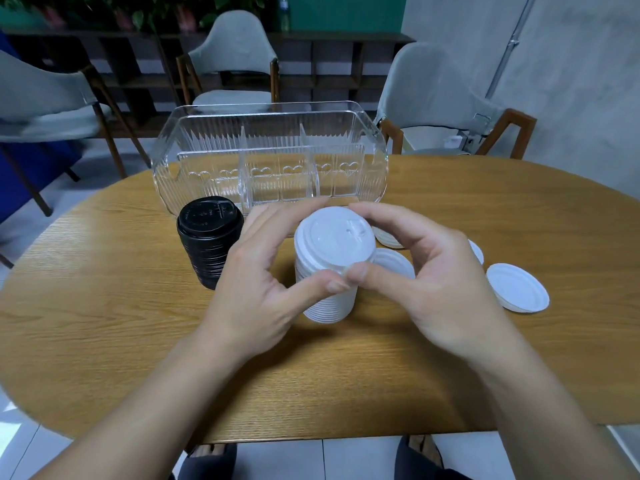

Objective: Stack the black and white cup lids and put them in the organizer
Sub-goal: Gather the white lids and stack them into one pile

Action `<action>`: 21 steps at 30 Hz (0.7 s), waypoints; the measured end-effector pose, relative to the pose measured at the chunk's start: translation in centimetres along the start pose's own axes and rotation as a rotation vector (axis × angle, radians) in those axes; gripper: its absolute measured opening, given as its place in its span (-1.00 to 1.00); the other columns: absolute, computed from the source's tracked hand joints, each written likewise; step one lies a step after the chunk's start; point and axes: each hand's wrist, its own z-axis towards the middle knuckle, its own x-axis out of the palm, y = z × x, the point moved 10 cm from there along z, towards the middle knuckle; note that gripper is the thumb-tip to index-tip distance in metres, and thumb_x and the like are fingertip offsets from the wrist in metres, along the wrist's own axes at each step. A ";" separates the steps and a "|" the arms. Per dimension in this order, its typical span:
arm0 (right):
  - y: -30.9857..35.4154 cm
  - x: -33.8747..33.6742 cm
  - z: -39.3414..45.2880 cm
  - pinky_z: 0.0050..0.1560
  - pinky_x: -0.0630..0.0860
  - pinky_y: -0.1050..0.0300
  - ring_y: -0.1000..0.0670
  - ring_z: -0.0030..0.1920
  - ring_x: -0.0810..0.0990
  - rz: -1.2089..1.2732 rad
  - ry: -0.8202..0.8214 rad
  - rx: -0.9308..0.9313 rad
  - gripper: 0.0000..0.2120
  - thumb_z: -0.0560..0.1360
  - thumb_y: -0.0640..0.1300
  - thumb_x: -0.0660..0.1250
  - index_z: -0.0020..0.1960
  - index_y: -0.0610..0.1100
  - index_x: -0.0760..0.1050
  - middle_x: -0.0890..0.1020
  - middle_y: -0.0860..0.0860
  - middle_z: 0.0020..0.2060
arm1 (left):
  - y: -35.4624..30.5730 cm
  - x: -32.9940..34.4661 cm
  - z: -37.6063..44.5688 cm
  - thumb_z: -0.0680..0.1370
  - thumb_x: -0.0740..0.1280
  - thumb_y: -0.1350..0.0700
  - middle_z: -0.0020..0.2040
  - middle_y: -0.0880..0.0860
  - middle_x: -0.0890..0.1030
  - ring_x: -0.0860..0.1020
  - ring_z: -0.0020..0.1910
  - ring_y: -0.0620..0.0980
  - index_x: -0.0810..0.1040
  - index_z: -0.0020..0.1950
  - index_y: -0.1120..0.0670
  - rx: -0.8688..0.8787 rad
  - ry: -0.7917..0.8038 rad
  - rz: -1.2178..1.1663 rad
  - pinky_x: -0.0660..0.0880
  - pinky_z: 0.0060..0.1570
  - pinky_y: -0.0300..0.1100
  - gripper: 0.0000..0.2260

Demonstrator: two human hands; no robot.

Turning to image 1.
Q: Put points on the person's left hand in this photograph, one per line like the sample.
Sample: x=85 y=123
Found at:
x=245 y=299

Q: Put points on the person's right hand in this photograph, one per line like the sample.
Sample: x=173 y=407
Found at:
x=450 y=294

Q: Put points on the person's left thumb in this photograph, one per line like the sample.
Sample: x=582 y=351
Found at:
x=317 y=289

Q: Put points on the person's right thumb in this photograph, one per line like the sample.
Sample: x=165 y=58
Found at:
x=372 y=277

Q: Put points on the stack of white cup lids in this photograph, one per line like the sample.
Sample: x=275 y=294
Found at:
x=332 y=239

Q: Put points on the person's right forearm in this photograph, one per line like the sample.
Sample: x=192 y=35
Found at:
x=545 y=419

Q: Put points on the person's left forearm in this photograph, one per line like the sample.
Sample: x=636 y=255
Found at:
x=145 y=419

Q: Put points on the white flat round lid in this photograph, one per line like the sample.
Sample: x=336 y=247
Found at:
x=385 y=238
x=517 y=287
x=477 y=252
x=395 y=262

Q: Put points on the stack of black cup lids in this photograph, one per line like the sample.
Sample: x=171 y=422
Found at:
x=207 y=229

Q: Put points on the clear plastic divided organizer box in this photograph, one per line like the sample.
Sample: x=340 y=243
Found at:
x=270 y=154

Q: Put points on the small white box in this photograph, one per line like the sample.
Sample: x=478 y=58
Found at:
x=452 y=142

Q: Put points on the person's right leg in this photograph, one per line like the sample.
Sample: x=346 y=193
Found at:
x=420 y=462

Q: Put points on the person's leg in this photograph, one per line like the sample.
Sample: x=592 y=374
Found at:
x=207 y=464
x=420 y=462

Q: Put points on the person's left leg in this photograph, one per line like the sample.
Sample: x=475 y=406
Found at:
x=207 y=464

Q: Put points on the dark wooden shelf unit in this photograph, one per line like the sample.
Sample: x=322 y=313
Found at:
x=320 y=64

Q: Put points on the clear plastic bottle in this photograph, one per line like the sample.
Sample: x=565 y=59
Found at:
x=283 y=12

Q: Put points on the grey chair with wooden frame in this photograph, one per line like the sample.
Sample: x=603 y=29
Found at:
x=232 y=49
x=40 y=104
x=430 y=94

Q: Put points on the grey metal wall conduit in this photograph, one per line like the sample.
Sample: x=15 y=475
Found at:
x=510 y=44

